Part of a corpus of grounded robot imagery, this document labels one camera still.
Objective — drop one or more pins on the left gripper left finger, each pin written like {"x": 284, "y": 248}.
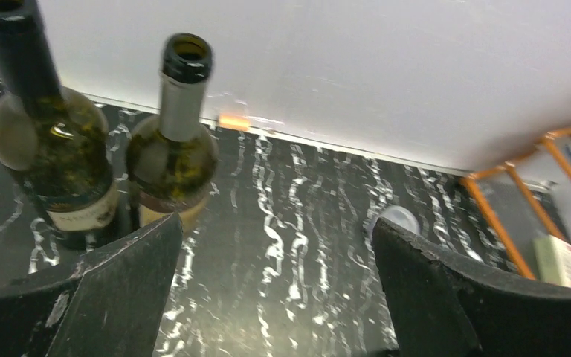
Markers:
{"x": 108, "y": 302}

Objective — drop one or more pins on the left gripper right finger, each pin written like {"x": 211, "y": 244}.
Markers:
{"x": 442, "y": 303}

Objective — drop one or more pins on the green silver-foil wine bottle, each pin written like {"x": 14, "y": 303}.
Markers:
{"x": 171, "y": 158}

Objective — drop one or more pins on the dark green white-label wine bottle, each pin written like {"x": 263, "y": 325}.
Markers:
{"x": 53, "y": 138}

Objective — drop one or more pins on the orange wooden shelf rack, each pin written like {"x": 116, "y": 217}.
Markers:
{"x": 470, "y": 182}

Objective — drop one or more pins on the small clear plastic cup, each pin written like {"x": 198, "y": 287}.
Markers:
{"x": 394, "y": 213}

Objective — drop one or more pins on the white small box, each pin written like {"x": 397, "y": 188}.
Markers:
{"x": 553, "y": 256}

